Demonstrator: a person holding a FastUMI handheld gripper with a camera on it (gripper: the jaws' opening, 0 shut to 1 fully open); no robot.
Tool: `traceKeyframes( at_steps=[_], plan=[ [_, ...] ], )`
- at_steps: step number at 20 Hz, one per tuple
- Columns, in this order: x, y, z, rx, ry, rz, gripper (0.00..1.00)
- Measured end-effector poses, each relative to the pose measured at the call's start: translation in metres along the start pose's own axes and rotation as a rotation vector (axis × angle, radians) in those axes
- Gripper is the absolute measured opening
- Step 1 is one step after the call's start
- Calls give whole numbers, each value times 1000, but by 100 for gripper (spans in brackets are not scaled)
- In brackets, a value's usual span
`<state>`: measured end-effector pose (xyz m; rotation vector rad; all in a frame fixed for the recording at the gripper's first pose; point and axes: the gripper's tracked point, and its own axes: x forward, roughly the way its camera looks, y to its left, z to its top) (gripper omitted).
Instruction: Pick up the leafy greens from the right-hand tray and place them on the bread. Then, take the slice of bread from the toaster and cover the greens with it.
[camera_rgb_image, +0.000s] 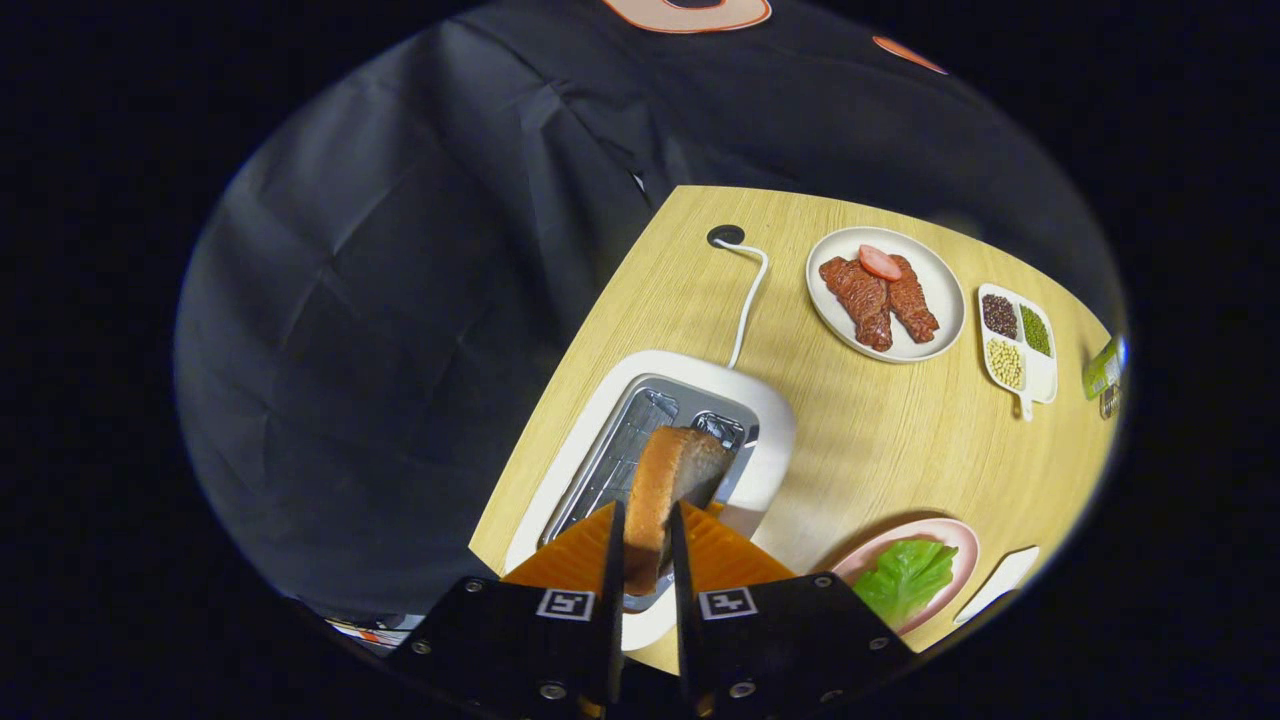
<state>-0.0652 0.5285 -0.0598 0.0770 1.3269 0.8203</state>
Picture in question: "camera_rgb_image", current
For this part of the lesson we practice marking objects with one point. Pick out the dark beans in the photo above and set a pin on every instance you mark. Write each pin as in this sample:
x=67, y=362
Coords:
x=999, y=316

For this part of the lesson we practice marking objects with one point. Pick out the white toaster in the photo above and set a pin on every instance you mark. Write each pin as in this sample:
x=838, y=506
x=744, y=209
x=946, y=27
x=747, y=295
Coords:
x=770, y=440

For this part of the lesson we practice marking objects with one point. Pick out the round grey plate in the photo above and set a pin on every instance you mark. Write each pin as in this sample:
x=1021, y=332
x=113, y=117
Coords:
x=940, y=290

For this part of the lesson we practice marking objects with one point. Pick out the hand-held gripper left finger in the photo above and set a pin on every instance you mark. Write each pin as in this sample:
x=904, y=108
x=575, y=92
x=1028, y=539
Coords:
x=500, y=650

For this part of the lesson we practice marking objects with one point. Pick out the green beans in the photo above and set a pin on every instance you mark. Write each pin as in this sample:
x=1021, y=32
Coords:
x=1036, y=330

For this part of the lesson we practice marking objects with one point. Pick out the silver green bottle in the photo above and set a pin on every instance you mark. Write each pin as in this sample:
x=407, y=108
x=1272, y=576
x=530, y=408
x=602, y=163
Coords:
x=1103, y=370

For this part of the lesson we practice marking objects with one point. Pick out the toasted bread slice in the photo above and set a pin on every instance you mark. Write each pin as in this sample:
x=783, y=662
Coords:
x=655, y=500

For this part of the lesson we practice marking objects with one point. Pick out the yellow beans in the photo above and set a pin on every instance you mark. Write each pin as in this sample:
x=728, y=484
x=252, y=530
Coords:
x=1005, y=364

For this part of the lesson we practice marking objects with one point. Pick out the brown meat piece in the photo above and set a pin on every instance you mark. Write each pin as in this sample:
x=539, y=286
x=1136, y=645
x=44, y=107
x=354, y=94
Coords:
x=860, y=300
x=912, y=305

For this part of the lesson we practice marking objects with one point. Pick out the white divided dish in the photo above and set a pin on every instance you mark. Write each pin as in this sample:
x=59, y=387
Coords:
x=1042, y=378

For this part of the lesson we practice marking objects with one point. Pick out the black backdrop cloth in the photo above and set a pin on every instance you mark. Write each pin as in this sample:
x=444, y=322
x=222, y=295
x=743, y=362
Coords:
x=400, y=300

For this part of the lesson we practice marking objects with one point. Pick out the green lettuce leaf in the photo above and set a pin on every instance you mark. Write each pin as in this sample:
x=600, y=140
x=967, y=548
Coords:
x=905, y=580

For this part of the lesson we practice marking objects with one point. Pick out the pink round plate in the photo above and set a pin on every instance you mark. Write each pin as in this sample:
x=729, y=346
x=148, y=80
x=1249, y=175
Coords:
x=962, y=545

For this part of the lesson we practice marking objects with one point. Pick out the black table grommet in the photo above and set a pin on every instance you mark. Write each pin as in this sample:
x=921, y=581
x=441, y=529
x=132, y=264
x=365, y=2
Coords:
x=726, y=236

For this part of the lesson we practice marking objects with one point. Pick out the white rectangular plate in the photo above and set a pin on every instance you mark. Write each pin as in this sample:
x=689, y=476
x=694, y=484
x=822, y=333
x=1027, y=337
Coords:
x=1000, y=583

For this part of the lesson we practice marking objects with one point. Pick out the pink sausage slice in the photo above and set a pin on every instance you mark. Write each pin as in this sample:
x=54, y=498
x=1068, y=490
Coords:
x=880, y=262

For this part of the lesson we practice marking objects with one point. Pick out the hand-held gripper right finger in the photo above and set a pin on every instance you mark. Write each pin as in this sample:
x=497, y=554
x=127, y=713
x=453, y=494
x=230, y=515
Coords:
x=790, y=650

